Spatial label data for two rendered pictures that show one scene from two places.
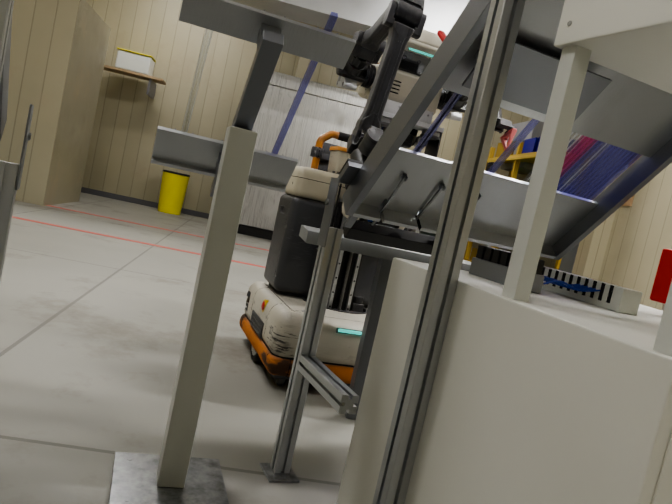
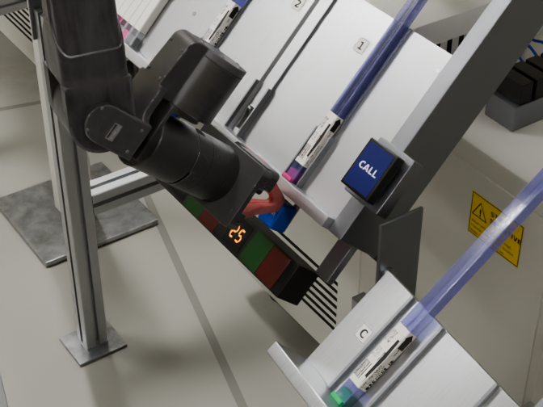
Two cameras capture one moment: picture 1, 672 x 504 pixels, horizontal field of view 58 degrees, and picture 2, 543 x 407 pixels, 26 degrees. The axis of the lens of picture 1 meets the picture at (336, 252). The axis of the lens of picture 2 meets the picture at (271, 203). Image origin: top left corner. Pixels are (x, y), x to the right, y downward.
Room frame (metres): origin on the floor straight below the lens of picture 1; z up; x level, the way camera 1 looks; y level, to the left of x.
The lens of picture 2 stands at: (1.73, 0.86, 1.41)
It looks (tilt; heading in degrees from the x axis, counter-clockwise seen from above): 37 degrees down; 260
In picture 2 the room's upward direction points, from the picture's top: straight up
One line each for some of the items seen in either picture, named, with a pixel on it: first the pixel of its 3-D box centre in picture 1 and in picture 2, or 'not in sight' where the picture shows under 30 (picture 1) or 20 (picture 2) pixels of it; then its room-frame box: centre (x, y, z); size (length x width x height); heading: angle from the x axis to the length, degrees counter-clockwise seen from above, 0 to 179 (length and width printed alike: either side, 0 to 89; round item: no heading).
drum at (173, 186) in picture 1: (172, 192); not in sight; (8.74, 2.50, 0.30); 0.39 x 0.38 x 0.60; 100
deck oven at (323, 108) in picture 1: (299, 165); not in sight; (8.58, 0.77, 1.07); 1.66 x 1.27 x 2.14; 100
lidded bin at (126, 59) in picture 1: (135, 63); not in sight; (8.62, 3.34, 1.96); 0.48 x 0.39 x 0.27; 100
